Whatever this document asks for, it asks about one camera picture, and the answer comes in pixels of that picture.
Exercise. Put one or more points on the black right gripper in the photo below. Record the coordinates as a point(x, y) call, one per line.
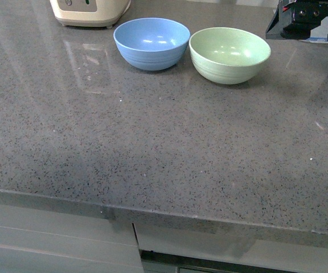
point(294, 20)

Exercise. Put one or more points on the green bowl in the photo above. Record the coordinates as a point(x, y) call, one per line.
point(228, 55)

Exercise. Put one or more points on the blue bowl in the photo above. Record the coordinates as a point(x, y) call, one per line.
point(151, 44)

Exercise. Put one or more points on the cream toaster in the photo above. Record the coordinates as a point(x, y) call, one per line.
point(89, 13)

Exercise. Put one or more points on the white right cabinet drawer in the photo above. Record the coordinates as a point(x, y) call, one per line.
point(205, 251)

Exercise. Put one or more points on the white cabinet drawer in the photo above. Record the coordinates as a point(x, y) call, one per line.
point(205, 251)
point(41, 241)

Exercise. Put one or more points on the white left cabinet drawer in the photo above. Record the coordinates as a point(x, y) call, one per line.
point(41, 241)

